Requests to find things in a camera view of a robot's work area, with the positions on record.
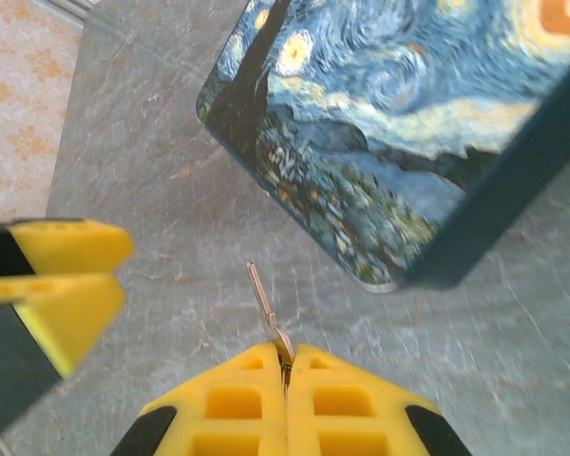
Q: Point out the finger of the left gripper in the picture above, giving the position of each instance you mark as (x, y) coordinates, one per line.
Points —
(62, 323)
(66, 244)

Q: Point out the starry night print tin box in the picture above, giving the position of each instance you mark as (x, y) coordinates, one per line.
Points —
(361, 119)

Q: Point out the small metal key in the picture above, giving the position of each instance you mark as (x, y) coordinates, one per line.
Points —
(261, 294)

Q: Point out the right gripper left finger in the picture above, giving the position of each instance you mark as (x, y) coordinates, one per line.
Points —
(237, 404)

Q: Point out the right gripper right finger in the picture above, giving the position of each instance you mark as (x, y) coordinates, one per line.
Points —
(342, 404)

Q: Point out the aluminium corner post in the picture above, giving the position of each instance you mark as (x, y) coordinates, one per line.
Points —
(73, 7)

